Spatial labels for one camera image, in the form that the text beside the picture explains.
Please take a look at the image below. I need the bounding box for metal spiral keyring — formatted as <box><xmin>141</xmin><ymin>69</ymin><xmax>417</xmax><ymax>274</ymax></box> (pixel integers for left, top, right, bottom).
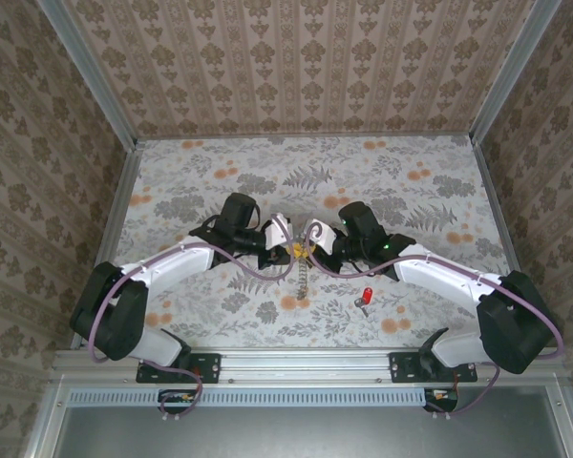
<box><xmin>293</xmin><ymin>257</ymin><xmax>312</xmax><ymax>302</ymax></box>

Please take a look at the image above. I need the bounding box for floral patterned table sheet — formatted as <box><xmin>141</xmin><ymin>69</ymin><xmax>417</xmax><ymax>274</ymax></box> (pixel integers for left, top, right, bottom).
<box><xmin>109</xmin><ymin>135</ymin><xmax>539</xmax><ymax>349</ymax></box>

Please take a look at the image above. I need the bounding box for grey metal panel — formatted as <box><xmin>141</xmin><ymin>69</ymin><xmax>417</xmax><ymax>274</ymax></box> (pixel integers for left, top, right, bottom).
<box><xmin>52</xmin><ymin>405</ymin><xmax>567</xmax><ymax>458</ymax></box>

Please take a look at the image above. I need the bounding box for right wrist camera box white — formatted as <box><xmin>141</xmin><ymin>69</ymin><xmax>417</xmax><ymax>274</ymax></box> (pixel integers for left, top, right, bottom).
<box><xmin>305</xmin><ymin>218</ymin><xmax>338</xmax><ymax>253</ymax></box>

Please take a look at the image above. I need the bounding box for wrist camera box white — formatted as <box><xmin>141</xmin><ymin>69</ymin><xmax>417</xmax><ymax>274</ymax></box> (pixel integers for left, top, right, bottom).
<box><xmin>265</xmin><ymin>213</ymin><xmax>295</xmax><ymax>250</ymax></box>
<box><xmin>305</xmin><ymin>218</ymin><xmax>338</xmax><ymax>253</ymax></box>

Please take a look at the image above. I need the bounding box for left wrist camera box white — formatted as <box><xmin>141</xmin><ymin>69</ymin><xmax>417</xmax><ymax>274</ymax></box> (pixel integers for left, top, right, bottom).
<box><xmin>265</xmin><ymin>213</ymin><xmax>295</xmax><ymax>250</ymax></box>

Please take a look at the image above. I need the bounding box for thin aluminium table end rail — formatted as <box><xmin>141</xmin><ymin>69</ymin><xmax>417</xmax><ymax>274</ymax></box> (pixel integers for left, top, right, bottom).
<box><xmin>136</xmin><ymin>133</ymin><xmax>474</xmax><ymax>142</ymax></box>

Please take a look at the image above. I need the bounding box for aluminium mounting rail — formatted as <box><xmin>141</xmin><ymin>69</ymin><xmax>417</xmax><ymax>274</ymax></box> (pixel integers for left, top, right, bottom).
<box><xmin>52</xmin><ymin>346</ymin><xmax>567</xmax><ymax>386</ymax></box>

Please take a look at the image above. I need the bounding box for aluminium table side rail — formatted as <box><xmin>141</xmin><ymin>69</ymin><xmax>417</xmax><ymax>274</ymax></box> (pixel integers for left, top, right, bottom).
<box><xmin>71</xmin><ymin>140</ymin><xmax>144</xmax><ymax>352</ymax></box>
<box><xmin>472</xmin><ymin>137</ymin><xmax>545</xmax><ymax>347</ymax></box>

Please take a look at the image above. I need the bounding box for grey slotted cable duct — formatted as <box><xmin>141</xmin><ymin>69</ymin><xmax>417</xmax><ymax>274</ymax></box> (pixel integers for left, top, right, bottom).
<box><xmin>69</xmin><ymin>386</ymin><xmax>429</xmax><ymax>407</ymax></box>

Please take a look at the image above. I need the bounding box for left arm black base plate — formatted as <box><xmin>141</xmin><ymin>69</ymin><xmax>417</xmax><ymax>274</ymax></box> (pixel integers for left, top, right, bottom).
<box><xmin>136</xmin><ymin>351</ymin><xmax>221</xmax><ymax>385</ymax></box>

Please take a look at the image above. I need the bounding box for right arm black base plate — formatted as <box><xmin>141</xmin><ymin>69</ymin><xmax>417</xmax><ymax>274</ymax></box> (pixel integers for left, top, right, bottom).
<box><xmin>390</xmin><ymin>351</ymin><xmax>478</xmax><ymax>385</ymax></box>

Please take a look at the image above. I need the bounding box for aluminium frame post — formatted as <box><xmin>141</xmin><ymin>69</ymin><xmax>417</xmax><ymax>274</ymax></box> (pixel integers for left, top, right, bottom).
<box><xmin>467</xmin><ymin>0</ymin><xmax>562</xmax><ymax>144</ymax></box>
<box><xmin>36</xmin><ymin>0</ymin><xmax>139</xmax><ymax>147</ymax></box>

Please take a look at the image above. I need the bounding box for aluminium frame bar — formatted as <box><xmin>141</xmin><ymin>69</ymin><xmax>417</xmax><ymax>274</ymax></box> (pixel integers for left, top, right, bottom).
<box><xmin>546</xmin><ymin>381</ymin><xmax>573</xmax><ymax>458</ymax></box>
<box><xmin>23</xmin><ymin>376</ymin><xmax>71</xmax><ymax>458</ymax></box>

